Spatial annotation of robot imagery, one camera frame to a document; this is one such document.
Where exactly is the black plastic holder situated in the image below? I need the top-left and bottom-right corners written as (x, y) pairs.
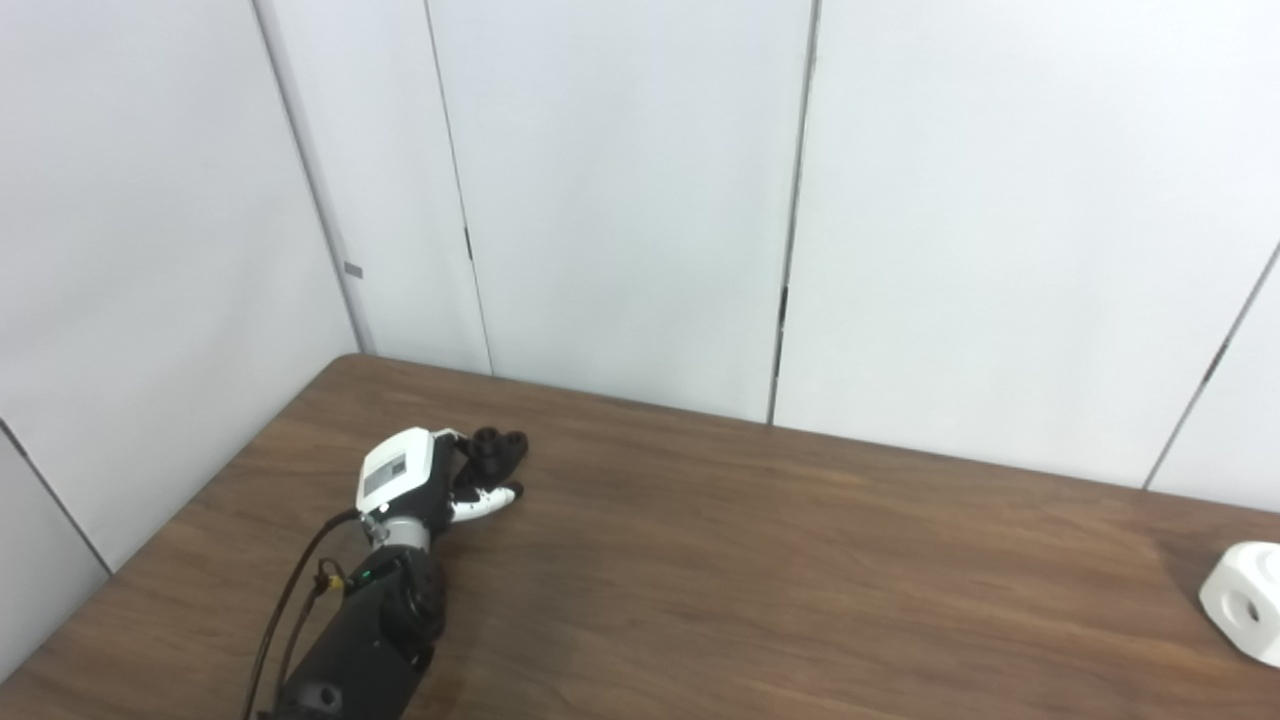
top-left (455, 427), bottom-right (530, 493)

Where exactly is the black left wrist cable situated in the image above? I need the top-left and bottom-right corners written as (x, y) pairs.
top-left (242, 509), bottom-right (361, 720)

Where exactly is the black and white left hand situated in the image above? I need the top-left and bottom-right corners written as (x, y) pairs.
top-left (356, 427), bottom-right (525, 534)

